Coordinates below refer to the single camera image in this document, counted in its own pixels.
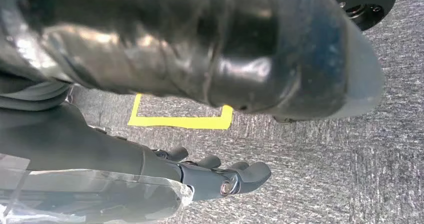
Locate yellow floor tape marking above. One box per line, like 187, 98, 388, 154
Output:
127, 93, 234, 131

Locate robot right leg black shell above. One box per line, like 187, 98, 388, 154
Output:
0, 0, 386, 121

